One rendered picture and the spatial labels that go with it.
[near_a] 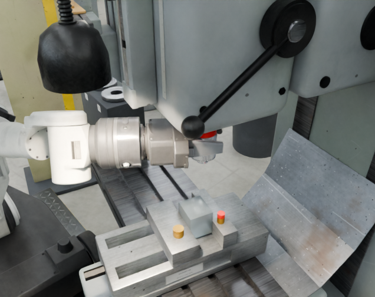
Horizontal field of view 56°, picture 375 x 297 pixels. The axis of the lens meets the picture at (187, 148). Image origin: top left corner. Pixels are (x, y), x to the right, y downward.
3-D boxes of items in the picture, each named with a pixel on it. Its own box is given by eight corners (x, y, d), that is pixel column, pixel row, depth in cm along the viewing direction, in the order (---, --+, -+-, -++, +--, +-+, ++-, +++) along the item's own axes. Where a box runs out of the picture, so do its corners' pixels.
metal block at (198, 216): (190, 240, 74) (190, 220, 71) (178, 221, 79) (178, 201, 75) (211, 233, 76) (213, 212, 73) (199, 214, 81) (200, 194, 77)
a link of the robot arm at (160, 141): (189, 137, 54) (110, 139, 53) (188, 185, 60) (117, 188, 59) (182, 101, 65) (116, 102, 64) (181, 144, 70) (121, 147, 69)
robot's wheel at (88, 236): (79, 261, 144) (71, 225, 133) (91, 254, 146) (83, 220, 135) (104, 294, 131) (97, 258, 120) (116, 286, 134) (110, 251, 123)
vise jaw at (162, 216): (172, 268, 69) (171, 254, 67) (146, 218, 80) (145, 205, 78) (200, 258, 71) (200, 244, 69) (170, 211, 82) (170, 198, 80)
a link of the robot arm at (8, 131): (43, 171, 68) (-8, 162, 79) (59, 121, 70) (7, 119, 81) (-11, 154, 59) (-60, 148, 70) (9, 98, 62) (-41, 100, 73)
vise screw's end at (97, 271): (86, 283, 70) (84, 276, 69) (84, 276, 72) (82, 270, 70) (105, 275, 72) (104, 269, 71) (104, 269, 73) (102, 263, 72)
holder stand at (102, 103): (114, 162, 111) (105, 105, 100) (87, 132, 126) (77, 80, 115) (147, 150, 116) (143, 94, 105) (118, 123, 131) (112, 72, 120)
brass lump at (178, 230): (175, 240, 70) (175, 234, 69) (171, 233, 71) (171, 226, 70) (185, 236, 70) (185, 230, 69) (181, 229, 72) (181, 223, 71)
